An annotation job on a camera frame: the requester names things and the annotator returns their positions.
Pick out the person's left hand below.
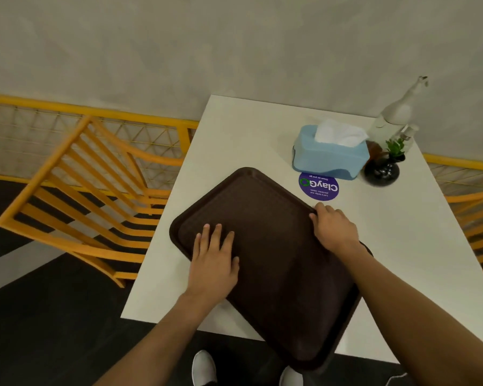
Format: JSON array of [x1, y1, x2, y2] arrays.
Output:
[[185, 224, 240, 308]]

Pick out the person's right hand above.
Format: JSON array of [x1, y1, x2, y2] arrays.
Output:
[[309, 202, 361, 258]]

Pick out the dark brown plastic tray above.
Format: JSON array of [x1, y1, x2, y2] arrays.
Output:
[[169, 167, 373, 374]]

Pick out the person's right forearm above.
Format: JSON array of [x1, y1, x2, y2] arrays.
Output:
[[333, 241, 483, 386]]

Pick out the person's left forearm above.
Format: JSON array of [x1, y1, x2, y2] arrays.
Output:
[[93, 292, 227, 386]]

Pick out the round purple sticker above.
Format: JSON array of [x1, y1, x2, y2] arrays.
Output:
[[298, 172, 340, 202]]

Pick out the blue tissue box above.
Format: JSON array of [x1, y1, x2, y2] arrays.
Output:
[[292, 125, 370, 181]]

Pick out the black round vase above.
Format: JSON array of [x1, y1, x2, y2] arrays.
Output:
[[363, 154, 406, 187]]

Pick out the white tissue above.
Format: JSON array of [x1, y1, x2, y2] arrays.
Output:
[[314, 119, 369, 148]]

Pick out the small brown object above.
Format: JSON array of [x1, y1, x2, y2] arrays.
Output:
[[366, 140, 384, 164]]

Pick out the person's white left shoe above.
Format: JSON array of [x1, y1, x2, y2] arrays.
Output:
[[192, 350, 217, 386]]

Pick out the small green plant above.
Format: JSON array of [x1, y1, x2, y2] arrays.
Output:
[[386, 138, 406, 159]]

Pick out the small clear pump bottle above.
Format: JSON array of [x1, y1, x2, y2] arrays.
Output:
[[394, 124, 420, 152]]

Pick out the yellow slatted chair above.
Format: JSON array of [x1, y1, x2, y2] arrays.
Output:
[[0, 115, 184, 288], [445, 188, 483, 294]]

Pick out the white spray bottle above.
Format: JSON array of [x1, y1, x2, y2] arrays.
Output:
[[367, 75, 429, 147]]

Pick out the yellow mesh railing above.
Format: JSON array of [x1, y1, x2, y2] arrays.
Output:
[[0, 93, 483, 197]]

